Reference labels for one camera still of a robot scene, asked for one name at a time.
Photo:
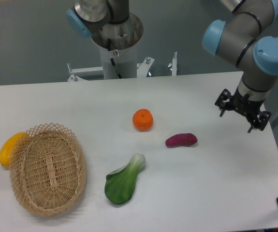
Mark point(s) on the white metal base frame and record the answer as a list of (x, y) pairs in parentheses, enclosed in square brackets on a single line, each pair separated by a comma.
[(88, 71)]

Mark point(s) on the green bok choy vegetable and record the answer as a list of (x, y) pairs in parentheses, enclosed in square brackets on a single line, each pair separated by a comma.
[(120, 184)]

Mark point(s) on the orange pumpkin toy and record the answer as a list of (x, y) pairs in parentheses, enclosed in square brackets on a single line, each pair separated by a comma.
[(143, 120)]

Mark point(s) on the yellow mango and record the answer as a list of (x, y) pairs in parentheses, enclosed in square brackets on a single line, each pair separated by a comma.
[(6, 150)]

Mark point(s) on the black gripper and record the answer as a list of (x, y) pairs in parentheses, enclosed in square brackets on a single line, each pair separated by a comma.
[(247, 103)]

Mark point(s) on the woven wicker basket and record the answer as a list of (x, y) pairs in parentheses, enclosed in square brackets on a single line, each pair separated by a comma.
[(47, 169)]

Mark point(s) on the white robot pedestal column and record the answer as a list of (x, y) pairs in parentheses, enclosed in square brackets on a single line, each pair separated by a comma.
[(117, 43)]

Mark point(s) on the purple sweet potato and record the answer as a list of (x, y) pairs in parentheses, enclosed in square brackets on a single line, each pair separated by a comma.
[(182, 139)]

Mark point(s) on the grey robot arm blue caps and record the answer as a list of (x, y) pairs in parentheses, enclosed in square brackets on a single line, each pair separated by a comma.
[(238, 42)]

